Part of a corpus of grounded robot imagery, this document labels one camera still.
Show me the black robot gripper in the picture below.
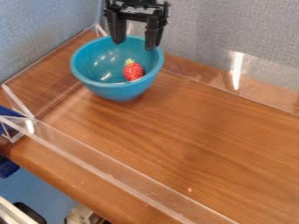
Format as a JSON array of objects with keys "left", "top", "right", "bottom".
[{"left": 104, "top": 0, "right": 171, "bottom": 51}]

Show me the red toy strawberry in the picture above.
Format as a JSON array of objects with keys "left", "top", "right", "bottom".
[{"left": 123, "top": 59, "right": 144, "bottom": 81}]

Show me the blue plastic bowl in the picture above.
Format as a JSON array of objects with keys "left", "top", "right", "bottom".
[{"left": 69, "top": 35, "right": 164, "bottom": 102}]

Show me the blue table clamp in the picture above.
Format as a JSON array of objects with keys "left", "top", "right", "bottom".
[{"left": 0, "top": 105, "right": 23, "bottom": 179}]

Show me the black and white equipment below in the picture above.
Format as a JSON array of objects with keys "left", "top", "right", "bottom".
[{"left": 0, "top": 196, "right": 112, "bottom": 224}]

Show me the clear acrylic barrier wall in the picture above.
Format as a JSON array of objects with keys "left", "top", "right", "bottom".
[{"left": 0, "top": 26, "right": 299, "bottom": 224}]

